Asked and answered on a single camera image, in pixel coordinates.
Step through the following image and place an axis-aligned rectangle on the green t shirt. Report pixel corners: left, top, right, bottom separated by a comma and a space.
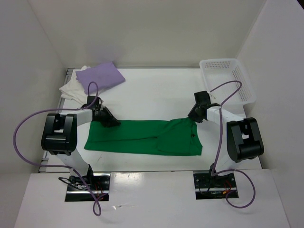
84, 118, 202, 156

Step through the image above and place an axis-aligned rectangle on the white plastic basket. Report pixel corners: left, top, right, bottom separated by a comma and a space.
199, 58, 256, 105

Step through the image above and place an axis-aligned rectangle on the purple t shirt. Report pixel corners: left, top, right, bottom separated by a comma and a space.
76, 62, 125, 95

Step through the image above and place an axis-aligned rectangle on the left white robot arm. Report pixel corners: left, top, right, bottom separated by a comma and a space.
41, 95, 121, 190

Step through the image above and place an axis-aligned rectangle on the white t shirt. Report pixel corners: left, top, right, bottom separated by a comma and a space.
59, 66, 88, 105

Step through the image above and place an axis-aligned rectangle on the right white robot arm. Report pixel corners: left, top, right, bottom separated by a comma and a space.
188, 91, 264, 187

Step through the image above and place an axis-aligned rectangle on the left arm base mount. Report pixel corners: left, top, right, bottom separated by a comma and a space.
58, 173, 111, 202

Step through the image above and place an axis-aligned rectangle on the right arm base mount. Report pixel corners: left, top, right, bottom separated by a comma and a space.
193, 171, 239, 200

